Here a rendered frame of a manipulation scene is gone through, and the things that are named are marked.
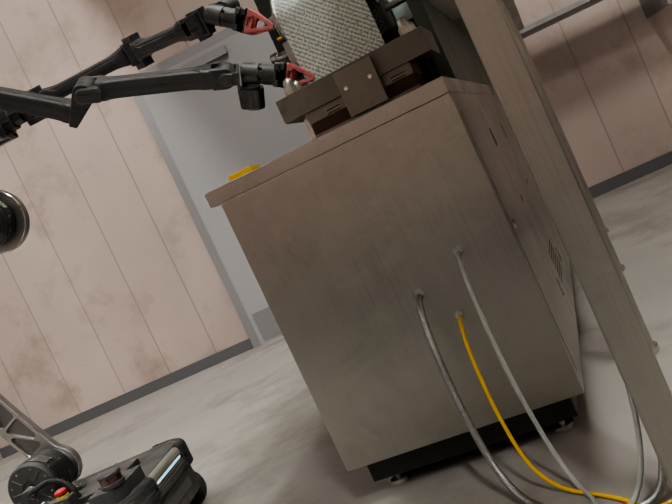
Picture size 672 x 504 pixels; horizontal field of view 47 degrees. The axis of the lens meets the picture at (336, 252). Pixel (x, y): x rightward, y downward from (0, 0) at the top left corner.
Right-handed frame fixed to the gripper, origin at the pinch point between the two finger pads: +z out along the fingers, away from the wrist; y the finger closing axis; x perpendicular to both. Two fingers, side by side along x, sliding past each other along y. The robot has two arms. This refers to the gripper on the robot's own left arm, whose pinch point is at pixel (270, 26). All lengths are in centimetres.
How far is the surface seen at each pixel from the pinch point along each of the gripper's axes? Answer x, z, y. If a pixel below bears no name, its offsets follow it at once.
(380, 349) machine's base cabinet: -71, 56, 30
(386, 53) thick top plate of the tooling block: -1.8, 41.2, 25.8
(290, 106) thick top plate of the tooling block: -18.7, 20.2, 26.6
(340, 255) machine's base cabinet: -51, 42, 31
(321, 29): 1.4, 17.6, 7.3
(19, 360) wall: -274, -273, -265
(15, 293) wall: -222, -285, -268
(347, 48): -2.0, 25.5, 6.9
